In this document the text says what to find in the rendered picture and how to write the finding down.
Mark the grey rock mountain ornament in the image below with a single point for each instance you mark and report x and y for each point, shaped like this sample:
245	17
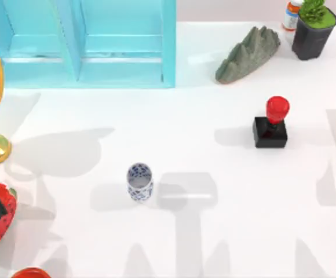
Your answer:
249	55

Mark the red watermelon slice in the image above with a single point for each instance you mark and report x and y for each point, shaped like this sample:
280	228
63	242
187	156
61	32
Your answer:
3	226

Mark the white bottle orange cap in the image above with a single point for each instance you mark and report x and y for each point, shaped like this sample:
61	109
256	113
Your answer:
291	16

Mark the red and black stamp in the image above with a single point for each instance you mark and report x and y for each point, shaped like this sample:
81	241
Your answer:
270	130

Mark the blue and white cup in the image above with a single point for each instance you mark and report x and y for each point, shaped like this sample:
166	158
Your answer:
140	182

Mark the light blue rack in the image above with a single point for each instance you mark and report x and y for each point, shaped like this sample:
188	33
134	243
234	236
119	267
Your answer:
98	43

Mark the black plant pot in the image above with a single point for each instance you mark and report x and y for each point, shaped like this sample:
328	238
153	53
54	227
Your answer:
311	34

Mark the red round object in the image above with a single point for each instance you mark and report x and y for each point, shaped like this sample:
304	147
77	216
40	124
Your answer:
30	273

